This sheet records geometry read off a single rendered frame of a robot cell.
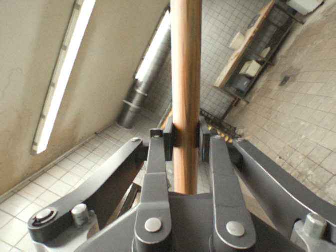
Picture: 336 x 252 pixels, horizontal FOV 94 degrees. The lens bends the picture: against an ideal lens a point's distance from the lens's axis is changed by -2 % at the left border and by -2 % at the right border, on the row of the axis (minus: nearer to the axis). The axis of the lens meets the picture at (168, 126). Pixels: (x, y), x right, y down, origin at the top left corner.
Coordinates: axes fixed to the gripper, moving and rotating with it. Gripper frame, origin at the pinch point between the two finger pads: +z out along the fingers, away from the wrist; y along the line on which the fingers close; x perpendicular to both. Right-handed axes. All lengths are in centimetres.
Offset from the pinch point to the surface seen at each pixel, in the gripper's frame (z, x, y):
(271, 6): 414, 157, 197
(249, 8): 499, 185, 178
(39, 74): 77, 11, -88
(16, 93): 65, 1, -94
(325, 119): 190, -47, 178
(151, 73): 288, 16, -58
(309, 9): 403, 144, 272
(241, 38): 443, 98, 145
